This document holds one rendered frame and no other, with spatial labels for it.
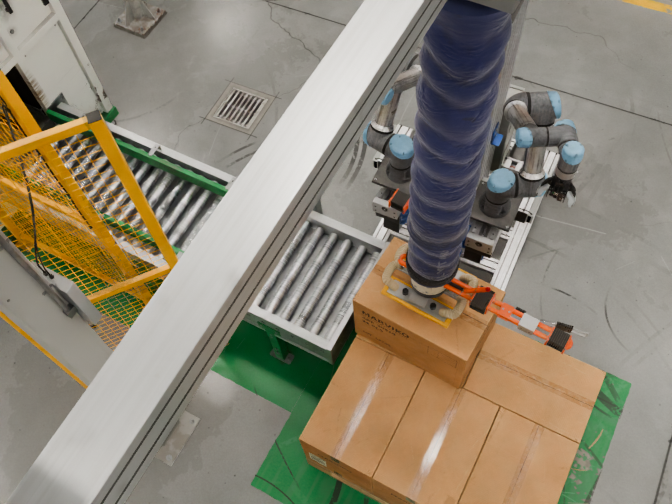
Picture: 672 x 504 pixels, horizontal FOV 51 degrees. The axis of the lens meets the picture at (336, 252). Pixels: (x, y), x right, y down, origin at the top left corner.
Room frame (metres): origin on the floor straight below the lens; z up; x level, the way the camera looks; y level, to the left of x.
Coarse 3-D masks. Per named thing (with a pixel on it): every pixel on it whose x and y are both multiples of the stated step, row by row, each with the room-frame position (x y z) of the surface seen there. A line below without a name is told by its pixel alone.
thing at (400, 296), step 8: (400, 280) 1.41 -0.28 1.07; (384, 288) 1.38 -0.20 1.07; (400, 288) 1.37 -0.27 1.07; (408, 288) 1.36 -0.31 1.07; (392, 296) 1.34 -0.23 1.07; (400, 296) 1.33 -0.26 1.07; (408, 296) 1.33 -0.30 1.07; (408, 304) 1.29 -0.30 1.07; (432, 304) 1.26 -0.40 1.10; (440, 304) 1.27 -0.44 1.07; (416, 312) 1.25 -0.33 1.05; (424, 312) 1.24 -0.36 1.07; (432, 312) 1.23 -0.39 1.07; (432, 320) 1.20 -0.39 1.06; (440, 320) 1.19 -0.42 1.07; (448, 320) 1.19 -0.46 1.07
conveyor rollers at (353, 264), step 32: (64, 192) 2.52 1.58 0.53; (96, 192) 2.49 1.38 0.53; (160, 192) 2.43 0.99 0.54; (192, 192) 2.40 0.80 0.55; (160, 256) 1.99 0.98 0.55; (288, 256) 1.90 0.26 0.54; (320, 256) 1.87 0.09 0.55; (288, 288) 1.71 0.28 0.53; (320, 288) 1.67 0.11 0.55; (320, 320) 1.49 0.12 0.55
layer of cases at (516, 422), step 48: (336, 384) 1.13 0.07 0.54; (384, 384) 1.11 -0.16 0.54; (432, 384) 1.08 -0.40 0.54; (480, 384) 1.05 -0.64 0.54; (528, 384) 1.02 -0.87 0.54; (576, 384) 0.99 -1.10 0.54; (336, 432) 0.89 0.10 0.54; (384, 432) 0.87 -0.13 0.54; (432, 432) 0.84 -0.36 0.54; (480, 432) 0.81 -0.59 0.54; (528, 432) 0.79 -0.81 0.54; (576, 432) 0.76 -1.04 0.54; (384, 480) 0.64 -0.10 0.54; (432, 480) 0.62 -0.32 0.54; (480, 480) 0.59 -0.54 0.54; (528, 480) 0.57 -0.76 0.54
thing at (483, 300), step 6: (474, 294) 1.24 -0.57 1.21; (480, 294) 1.24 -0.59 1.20; (486, 294) 1.24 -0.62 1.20; (492, 294) 1.23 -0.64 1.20; (474, 300) 1.22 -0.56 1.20; (480, 300) 1.21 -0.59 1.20; (486, 300) 1.21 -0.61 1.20; (492, 300) 1.20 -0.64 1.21; (474, 306) 1.20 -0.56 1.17; (480, 306) 1.18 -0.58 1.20; (486, 306) 1.18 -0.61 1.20; (480, 312) 1.17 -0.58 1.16; (486, 312) 1.16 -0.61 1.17
